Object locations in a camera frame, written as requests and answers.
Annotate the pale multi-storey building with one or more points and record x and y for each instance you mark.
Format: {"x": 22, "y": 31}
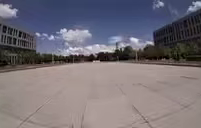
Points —
{"x": 8, "y": 38}

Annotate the dark raised kerb strip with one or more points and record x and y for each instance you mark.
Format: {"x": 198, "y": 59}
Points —
{"x": 174, "y": 63}
{"x": 14, "y": 68}

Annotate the white vehicle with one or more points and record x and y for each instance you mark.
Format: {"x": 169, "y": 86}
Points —
{"x": 96, "y": 61}

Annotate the distant line of trees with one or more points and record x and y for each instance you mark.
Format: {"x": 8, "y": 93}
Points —
{"x": 84, "y": 57}

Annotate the distant tower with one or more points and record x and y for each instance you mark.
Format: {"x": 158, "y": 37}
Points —
{"x": 116, "y": 46}

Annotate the pale concrete slab plaza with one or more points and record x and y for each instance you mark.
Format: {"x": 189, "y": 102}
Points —
{"x": 101, "y": 90}

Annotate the row of leafy trees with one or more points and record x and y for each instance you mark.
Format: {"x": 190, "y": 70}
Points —
{"x": 174, "y": 51}

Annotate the dark glass multi-storey building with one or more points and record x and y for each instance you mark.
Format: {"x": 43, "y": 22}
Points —
{"x": 184, "y": 28}

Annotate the row of green trees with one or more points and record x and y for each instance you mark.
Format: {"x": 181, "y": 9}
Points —
{"x": 11, "y": 57}

